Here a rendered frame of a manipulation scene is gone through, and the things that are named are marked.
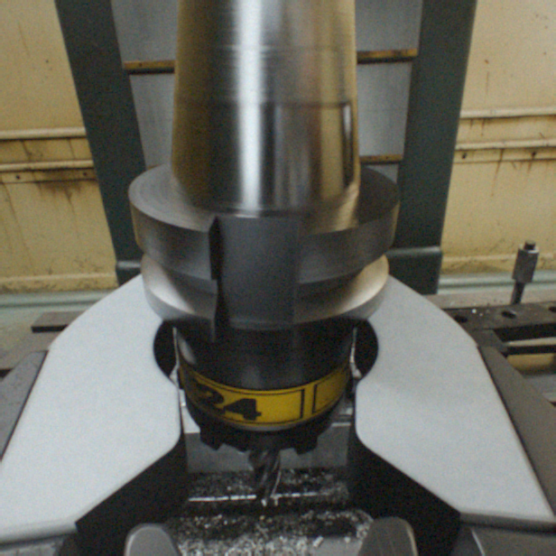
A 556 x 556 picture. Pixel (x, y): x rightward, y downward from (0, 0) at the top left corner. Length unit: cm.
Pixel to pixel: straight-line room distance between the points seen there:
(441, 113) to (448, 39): 12
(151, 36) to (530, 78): 93
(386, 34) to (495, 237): 82
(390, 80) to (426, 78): 8
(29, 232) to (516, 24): 139
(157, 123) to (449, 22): 52
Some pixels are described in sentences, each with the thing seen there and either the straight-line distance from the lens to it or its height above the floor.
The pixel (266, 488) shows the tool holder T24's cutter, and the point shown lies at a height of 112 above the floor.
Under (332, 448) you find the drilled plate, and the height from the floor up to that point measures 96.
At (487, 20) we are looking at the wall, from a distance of 129.
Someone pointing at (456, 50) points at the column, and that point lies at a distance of 88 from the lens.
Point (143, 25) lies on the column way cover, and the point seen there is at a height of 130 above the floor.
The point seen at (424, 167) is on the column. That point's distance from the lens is 90.
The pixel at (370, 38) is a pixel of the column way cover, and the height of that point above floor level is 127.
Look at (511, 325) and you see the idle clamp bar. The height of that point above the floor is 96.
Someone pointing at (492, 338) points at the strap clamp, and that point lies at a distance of 45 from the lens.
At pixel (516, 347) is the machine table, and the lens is 65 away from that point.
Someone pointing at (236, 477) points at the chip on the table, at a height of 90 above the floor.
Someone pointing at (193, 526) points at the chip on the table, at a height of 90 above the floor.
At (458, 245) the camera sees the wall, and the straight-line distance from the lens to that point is 141.
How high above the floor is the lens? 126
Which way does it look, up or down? 28 degrees down
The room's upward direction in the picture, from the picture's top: 3 degrees counter-clockwise
